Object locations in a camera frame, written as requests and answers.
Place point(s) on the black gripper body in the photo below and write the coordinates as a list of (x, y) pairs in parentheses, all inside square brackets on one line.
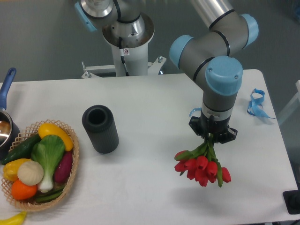
[(220, 130)]

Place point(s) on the red tulip bouquet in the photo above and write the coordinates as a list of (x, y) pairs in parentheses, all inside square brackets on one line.
[(202, 164)]

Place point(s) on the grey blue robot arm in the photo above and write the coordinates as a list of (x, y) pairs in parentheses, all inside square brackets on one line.
[(207, 61)]

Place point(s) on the dark grey ribbed vase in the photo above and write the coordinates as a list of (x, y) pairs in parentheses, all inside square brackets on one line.
[(99, 124)]

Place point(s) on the blue ribbon strip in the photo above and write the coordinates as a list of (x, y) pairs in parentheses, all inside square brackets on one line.
[(198, 109)]

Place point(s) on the blue ribbon right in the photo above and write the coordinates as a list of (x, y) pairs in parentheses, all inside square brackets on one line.
[(255, 105)]

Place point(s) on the black device at edge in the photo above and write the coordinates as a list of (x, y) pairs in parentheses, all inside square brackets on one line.
[(292, 201)]

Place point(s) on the purple sweet potato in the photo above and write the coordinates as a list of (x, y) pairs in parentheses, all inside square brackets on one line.
[(63, 170)]

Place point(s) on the green bok choy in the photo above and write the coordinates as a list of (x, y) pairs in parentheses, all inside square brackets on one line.
[(48, 154)]

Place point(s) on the yellow squash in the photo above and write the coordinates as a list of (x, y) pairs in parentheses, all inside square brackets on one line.
[(52, 129)]

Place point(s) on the woven wicker basket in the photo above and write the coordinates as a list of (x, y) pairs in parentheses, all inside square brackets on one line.
[(63, 189)]

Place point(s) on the green bean pod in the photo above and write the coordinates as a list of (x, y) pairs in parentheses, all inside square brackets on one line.
[(49, 196)]

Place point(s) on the white garlic bulb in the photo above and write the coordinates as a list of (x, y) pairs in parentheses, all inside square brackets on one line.
[(30, 173)]

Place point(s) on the dark green cucumber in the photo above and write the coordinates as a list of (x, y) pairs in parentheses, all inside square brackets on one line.
[(23, 150)]

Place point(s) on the orange fruit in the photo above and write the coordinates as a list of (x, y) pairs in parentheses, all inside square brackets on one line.
[(21, 191)]

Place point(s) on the yellow bell pepper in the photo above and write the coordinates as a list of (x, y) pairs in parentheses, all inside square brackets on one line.
[(10, 169)]

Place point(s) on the yellow banana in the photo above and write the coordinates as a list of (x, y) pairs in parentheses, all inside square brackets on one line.
[(17, 219)]

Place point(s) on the white frame at right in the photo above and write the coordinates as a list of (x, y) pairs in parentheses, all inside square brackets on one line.
[(291, 106)]

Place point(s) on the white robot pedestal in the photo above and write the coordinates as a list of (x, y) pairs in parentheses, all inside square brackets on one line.
[(129, 45)]

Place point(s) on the blue handled saucepan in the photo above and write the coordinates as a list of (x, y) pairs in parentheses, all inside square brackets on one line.
[(8, 129)]

